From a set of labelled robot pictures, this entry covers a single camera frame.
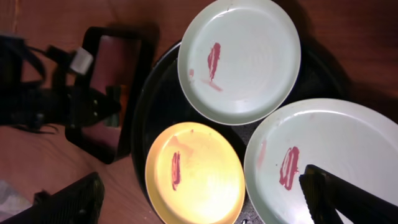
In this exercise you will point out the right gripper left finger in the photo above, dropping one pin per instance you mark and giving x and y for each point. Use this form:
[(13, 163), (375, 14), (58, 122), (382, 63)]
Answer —
[(79, 203)]

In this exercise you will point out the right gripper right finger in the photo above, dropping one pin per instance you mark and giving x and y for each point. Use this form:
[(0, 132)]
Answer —
[(327, 196)]

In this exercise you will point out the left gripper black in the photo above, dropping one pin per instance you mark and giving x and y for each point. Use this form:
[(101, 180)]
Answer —
[(71, 101)]

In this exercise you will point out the light green plate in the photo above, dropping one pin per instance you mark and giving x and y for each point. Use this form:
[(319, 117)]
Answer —
[(350, 141), (239, 60)]

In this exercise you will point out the light green plate top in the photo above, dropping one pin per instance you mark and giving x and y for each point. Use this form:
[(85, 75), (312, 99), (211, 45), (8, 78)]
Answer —
[(239, 60)]

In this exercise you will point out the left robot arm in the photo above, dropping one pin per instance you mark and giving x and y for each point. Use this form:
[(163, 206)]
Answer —
[(26, 105)]

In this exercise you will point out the rectangular black brown tray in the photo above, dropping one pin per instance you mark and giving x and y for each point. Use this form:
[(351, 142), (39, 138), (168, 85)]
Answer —
[(122, 61)]

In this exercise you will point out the round black tray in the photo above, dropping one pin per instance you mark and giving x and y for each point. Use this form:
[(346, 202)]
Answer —
[(162, 102)]

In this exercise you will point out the yellow plate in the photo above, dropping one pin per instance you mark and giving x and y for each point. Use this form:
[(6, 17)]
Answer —
[(194, 175)]

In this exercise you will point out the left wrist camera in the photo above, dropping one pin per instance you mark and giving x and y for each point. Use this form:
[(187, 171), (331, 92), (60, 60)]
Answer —
[(81, 61)]

